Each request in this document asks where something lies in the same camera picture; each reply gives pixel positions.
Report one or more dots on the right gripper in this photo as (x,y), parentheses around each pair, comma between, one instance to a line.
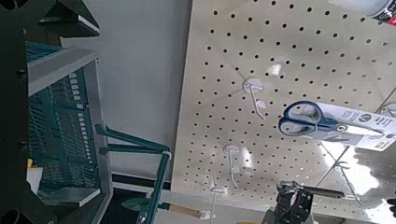
(289,214)

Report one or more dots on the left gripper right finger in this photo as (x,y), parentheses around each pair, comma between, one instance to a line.
(62,12)

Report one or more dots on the white scissors hanging hook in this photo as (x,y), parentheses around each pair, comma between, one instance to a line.
(389,109)

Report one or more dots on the white red sealant tube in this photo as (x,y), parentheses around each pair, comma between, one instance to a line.
(373,6)

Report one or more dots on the black adjustable wrench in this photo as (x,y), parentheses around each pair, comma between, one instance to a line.
(327,192)

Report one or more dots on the white pegboard hook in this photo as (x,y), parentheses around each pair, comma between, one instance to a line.
(217,189)
(251,84)
(231,148)

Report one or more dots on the teal grey plastic crate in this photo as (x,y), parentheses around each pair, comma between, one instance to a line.
(62,130)

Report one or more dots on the grey panel below pegboard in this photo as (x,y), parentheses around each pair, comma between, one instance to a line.
(140,77)

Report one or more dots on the cream perforated pegboard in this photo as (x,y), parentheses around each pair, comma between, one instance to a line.
(330,59)

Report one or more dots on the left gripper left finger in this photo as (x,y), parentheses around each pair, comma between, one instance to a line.
(21,208)

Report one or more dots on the white wrench hook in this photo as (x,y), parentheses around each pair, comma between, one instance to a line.
(341,165)

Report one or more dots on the blue scissors on white card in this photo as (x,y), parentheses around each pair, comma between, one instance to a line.
(358,119)

